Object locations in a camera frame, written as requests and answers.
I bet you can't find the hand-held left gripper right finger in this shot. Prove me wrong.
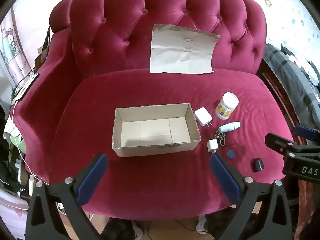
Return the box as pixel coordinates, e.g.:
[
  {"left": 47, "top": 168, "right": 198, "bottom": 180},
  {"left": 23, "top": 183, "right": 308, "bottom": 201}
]
[{"left": 209, "top": 153, "right": 293, "bottom": 240}]

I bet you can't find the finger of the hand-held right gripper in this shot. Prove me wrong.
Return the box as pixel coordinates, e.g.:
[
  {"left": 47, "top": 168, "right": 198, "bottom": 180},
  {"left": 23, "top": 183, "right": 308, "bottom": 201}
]
[
  {"left": 294, "top": 125, "right": 320, "bottom": 140},
  {"left": 265, "top": 133, "right": 320, "bottom": 160}
]

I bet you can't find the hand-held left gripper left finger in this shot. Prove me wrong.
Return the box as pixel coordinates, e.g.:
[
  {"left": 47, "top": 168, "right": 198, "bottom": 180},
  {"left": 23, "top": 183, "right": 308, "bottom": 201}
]
[{"left": 26, "top": 154, "right": 108, "bottom": 240}]

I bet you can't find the small black plastic case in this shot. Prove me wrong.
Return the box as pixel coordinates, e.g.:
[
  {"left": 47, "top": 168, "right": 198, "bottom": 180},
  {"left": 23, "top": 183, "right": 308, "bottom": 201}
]
[{"left": 251, "top": 158, "right": 265, "bottom": 173}]

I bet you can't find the small white charger plug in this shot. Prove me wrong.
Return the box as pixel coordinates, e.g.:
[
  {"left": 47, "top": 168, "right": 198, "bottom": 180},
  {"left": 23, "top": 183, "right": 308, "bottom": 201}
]
[{"left": 206, "top": 139, "right": 219, "bottom": 153}]

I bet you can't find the metal keychain with keys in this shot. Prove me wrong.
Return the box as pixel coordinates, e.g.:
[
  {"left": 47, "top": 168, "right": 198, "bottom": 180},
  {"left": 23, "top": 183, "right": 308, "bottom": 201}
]
[{"left": 215, "top": 131, "right": 228, "bottom": 146}]

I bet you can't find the light teal tube bottle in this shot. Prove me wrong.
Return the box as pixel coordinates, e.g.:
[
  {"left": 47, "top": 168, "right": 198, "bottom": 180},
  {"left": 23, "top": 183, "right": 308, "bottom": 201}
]
[{"left": 218, "top": 121, "right": 241, "bottom": 133}]

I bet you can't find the large white charger plug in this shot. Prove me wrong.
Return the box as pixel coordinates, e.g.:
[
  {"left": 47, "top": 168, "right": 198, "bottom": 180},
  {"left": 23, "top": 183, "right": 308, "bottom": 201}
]
[{"left": 194, "top": 107, "right": 213, "bottom": 128}]

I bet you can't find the cardboard box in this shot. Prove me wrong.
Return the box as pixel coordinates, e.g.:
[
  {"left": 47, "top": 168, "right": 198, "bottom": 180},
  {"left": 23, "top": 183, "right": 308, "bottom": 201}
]
[{"left": 112, "top": 103, "right": 201, "bottom": 158}]

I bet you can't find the grey plaid cloth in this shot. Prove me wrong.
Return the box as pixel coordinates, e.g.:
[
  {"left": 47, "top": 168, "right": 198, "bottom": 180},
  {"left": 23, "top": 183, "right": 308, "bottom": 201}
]
[{"left": 262, "top": 44, "right": 320, "bottom": 130}]

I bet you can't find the white jar yellow label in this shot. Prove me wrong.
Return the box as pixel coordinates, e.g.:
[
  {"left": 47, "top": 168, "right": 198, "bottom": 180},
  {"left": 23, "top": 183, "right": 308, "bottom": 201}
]
[{"left": 215, "top": 92, "right": 239, "bottom": 120}]

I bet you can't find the red velvet tufted sofa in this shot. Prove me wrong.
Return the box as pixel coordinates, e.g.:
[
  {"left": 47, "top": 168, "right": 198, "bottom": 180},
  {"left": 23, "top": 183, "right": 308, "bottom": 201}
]
[{"left": 10, "top": 0, "right": 294, "bottom": 222}]

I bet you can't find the printed card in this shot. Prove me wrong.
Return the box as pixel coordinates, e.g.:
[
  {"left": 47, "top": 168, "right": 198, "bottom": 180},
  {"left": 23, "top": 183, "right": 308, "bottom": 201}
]
[{"left": 15, "top": 73, "right": 40, "bottom": 100}]

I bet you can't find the brown paper sheet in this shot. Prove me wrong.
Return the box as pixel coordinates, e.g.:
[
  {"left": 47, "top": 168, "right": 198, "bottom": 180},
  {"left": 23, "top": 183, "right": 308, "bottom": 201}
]
[{"left": 150, "top": 24, "right": 221, "bottom": 75}]

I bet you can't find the cartoon cat printed curtain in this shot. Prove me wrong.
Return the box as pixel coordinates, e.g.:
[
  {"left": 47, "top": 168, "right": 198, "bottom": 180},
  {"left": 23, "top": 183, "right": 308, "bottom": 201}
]
[{"left": 0, "top": 12, "right": 28, "bottom": 85}]

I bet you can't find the white cable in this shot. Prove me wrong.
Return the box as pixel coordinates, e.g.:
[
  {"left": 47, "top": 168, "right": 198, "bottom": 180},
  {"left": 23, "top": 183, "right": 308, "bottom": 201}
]
[{"left": 10, "top": 100, "right": 40, "bottom": 180}]

